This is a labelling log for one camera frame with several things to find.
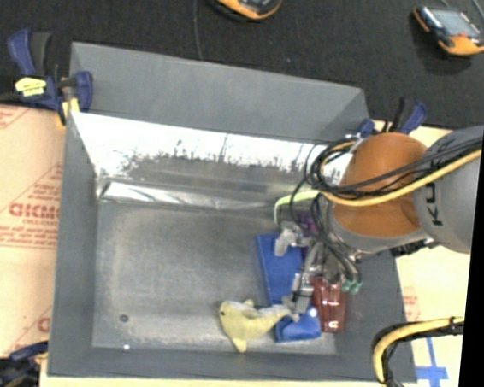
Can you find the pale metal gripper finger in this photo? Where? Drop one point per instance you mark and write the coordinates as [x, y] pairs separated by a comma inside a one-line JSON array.
[[301, 295], [284, 241]]

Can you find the blue flat block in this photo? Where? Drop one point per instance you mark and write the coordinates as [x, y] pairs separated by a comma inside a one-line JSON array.
[[278, 274]]

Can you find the yellow toy dolphin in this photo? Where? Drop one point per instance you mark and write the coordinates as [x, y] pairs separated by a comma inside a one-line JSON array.
[[247, 324]]

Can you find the grey metal bin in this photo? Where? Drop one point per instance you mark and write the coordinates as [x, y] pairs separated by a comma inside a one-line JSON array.
[[174, 267]]

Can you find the black cylinder on white bracket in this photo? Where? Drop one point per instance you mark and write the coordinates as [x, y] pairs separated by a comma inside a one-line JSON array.
[[410, 248]]

